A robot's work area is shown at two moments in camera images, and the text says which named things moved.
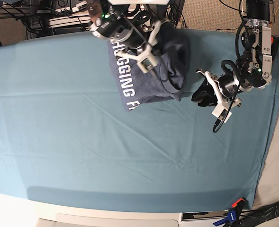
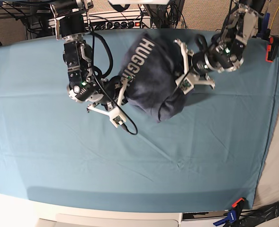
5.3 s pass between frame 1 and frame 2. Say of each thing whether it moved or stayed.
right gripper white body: moved
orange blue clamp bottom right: stayed
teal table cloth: stayed
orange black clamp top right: stayed
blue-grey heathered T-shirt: moved
